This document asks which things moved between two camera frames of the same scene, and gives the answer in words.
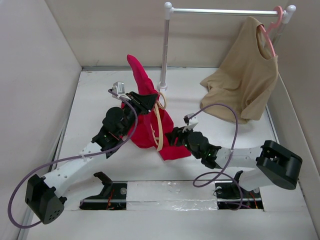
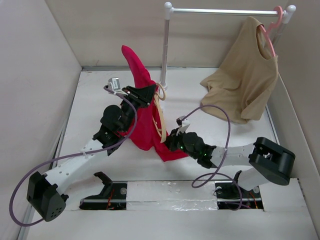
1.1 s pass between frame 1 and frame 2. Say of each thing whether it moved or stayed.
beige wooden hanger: moved
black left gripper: moved
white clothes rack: stayed
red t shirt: moved
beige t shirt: stayed
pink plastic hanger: stayed
